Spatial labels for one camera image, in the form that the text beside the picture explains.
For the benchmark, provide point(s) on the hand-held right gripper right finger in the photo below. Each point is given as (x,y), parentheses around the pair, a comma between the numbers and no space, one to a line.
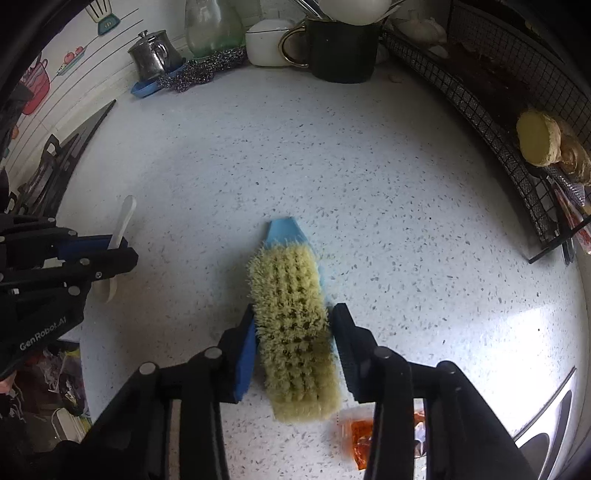
(351,360)

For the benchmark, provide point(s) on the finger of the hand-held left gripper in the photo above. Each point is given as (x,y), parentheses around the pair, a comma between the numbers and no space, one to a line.
(106,265)
(87,244)

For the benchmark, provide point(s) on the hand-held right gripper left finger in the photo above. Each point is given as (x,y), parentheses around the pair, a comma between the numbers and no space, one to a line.
(244,364)

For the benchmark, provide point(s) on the blue scrubbing brush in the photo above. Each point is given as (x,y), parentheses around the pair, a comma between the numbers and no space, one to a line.
(291,295)

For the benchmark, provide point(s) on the grey plastic bag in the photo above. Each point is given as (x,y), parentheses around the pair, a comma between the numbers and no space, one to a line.
(64,374)

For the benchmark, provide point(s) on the red sauce packet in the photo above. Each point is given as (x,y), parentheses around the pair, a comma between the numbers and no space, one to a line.
(360,438)

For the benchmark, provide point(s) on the black gas stove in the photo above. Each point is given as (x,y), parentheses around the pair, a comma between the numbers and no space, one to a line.
(69,147)

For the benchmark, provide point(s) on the blue plastic dish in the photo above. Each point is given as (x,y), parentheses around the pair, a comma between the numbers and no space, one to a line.
(143,88)

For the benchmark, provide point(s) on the small steel teapot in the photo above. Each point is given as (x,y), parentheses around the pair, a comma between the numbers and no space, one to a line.
(154,55)

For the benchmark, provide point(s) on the steel wool scrubber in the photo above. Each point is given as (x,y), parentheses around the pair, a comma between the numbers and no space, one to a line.
(198,71)

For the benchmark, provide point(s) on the stainless steel sink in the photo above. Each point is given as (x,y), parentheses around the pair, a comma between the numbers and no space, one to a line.
(554,415)

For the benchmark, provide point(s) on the glass carafe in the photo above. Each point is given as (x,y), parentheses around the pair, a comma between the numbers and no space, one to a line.
(212,27)

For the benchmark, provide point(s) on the white enamel jar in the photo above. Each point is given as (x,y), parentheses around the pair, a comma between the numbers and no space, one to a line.
(263,46)

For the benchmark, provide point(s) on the silver foil packet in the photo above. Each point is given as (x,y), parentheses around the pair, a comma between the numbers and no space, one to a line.
(570,189)

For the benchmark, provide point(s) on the cut ginger root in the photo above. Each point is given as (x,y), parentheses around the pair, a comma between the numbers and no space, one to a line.
(538,138)

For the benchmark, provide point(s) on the dark green mug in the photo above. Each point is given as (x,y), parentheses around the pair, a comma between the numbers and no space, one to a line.
(341,50)

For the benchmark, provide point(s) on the bag of red chilies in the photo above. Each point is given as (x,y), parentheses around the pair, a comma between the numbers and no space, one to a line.
(485,69)

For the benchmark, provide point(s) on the bundle of metal skewers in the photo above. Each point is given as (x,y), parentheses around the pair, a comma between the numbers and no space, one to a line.
(307,8)

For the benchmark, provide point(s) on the garlic bulbs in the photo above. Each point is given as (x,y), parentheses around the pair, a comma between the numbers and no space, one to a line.
(422,27)

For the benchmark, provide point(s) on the white rice paddle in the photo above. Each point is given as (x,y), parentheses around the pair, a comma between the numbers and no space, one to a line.
(355,9)

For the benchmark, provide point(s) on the kitchen wall decal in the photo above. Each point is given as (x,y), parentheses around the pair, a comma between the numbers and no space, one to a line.
(34,83)

